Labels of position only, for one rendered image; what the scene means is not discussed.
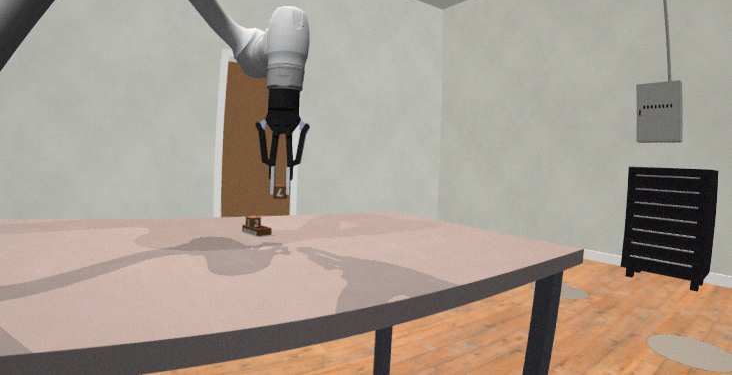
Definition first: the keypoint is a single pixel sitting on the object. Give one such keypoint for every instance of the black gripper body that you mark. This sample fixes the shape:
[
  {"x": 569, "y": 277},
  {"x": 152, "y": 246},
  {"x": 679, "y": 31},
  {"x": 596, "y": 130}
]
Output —
[{"x": 283, "y": 104}]

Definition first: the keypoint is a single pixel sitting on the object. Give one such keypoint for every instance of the brown wooden number cube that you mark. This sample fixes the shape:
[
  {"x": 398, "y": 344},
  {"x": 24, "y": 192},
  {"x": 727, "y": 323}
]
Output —
[
  {"x": 253, "y": 221},
  {"x": 279, "y": 192}
]

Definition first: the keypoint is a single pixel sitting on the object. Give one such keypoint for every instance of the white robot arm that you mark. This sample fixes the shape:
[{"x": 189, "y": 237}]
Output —
[{"x": 283, "y": 47}]

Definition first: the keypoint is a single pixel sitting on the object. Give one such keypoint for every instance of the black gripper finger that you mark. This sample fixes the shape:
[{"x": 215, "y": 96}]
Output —
[
  {"x": 261, "y": 126},
  {"x": 290, "y": 162}
]

